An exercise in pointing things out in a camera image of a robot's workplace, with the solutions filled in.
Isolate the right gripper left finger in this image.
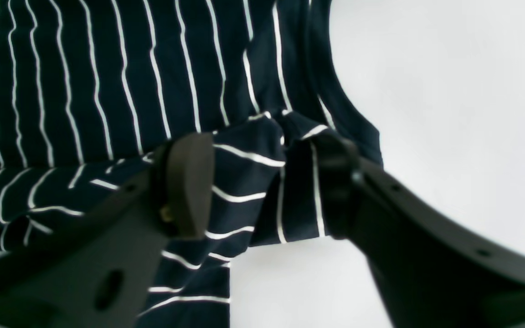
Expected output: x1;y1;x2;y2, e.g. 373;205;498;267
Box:
0;133;215;328

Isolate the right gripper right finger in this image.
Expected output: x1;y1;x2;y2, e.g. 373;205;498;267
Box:
310;134;525;328

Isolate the navy white striped t-shirt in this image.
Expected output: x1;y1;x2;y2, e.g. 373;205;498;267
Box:
0;0;383;328

